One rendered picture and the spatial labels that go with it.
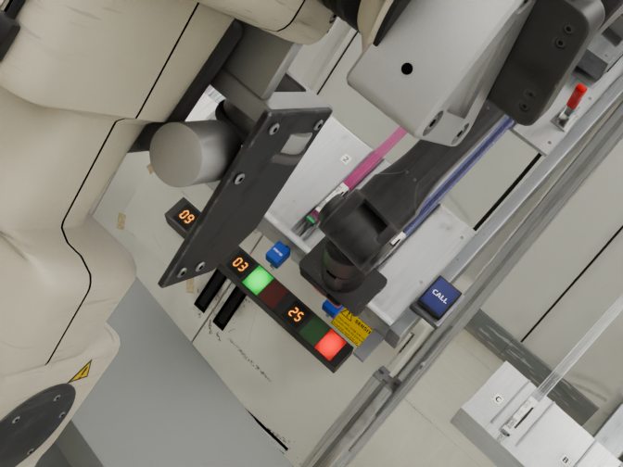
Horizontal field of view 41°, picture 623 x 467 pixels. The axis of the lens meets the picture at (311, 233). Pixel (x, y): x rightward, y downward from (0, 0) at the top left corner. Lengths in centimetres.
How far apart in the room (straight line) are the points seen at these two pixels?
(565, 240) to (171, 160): 261
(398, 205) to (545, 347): 234
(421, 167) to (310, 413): 84
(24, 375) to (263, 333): 105
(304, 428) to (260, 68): 116
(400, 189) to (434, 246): 34
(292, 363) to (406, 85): 124
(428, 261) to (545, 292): 195
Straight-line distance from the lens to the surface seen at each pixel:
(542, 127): 137
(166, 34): 52
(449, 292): 117
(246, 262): 122
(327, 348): 118
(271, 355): 165
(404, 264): 122
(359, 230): 91
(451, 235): 125
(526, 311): 319
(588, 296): 314
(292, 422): 167
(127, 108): 53
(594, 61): 141
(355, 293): 108
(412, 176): 91
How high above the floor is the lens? 122
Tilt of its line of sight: 23 degrees down
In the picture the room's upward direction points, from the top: 35 degrees clockwise
